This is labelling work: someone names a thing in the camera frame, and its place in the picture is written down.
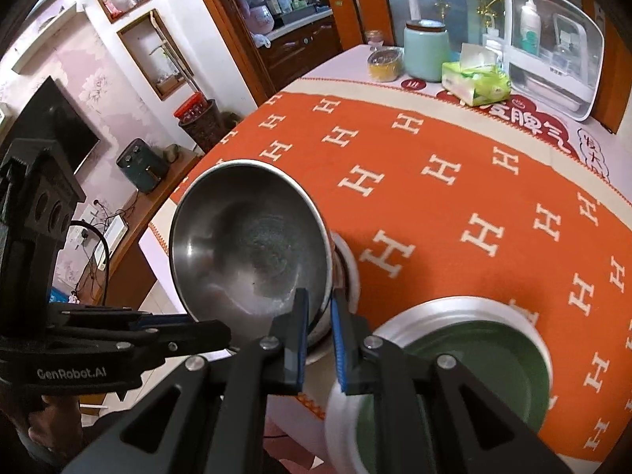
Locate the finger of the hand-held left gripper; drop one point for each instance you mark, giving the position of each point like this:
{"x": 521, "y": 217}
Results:
{"x": 158, "y": 322}
{"x": 207, "y": 335}

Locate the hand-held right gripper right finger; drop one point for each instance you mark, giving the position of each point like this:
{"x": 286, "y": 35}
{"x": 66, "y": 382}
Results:
{"x": 340, "y": 350}

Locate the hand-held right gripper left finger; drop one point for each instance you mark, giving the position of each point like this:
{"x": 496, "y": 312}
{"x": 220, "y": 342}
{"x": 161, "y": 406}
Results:
{"x": 296, "y": 340}

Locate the large steel basin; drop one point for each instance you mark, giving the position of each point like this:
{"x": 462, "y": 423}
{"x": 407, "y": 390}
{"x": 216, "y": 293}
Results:
{"x": 348, "y": 281}

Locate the large white plate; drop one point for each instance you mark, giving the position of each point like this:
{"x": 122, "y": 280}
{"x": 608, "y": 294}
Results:
{"x": 338, "y": 429}

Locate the shiny round steel bowl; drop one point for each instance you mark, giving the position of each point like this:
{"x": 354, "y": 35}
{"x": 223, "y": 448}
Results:
{"x": 247, "y": 247}

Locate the green plate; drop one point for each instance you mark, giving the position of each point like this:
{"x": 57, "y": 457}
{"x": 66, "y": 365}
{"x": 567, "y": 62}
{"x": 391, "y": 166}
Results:
{"x": 469, "y": 355}

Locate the person's left hand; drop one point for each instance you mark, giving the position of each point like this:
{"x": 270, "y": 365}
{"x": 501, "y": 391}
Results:
{"x": 49, "y": 424}

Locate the white power strip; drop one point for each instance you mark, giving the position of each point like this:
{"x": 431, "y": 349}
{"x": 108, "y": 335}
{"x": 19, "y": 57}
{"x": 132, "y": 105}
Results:
{"x": 114, "y": 239}

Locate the wooden tv cabinet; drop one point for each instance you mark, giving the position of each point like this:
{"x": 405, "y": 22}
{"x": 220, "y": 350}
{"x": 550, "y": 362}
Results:
{"x": 148, "y": 217}

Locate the dark green air fryer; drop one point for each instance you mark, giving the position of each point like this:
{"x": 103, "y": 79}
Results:
{"x": 140, "y": 168}

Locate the orange printed tablecloth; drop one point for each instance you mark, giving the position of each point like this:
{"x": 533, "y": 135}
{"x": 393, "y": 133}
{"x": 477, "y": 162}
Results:
{"x": 444, "y": 207}

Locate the dark woven basket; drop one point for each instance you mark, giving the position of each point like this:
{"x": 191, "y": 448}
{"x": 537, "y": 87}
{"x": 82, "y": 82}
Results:
{"x": 202, "y": 131}

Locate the red-lid jar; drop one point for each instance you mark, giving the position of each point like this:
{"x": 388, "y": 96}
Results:
{"x": 190, "y": 106}

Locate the black television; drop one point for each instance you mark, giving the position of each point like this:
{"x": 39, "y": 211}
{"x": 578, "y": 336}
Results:
{"x": 54, "y": 123}

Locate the glass jar with yellow contents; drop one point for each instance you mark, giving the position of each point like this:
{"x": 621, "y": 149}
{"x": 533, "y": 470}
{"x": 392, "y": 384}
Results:
{"x": 384, "y": 66}

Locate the green tissue pack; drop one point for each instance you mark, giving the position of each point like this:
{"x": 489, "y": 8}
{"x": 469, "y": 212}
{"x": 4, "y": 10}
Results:
{"x": 476, "y": 84}

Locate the mint green canister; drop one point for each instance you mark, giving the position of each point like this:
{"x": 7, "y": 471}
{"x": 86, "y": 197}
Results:
{"x": 425, "y": 54}

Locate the small glass stopper jar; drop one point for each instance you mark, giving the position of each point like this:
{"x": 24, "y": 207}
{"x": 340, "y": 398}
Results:
{"x": 374, "y": 38}

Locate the pink rice cooker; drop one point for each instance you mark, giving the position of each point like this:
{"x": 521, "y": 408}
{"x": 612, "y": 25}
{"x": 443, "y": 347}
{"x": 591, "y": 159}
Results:
{"x": 260, "y": 17}

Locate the white clear-lid storage box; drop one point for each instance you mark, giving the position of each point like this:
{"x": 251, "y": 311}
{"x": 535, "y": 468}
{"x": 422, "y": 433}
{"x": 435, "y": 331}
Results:
{"x": 543, "y": 94}

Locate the white and teal bottle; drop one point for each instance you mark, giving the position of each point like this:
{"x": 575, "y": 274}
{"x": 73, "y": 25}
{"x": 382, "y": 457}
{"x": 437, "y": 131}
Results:
{"x": 531, "y": 29}

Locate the large wooden framed wall niche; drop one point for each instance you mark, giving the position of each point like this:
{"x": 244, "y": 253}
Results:
{"x": 155, "y": 54}

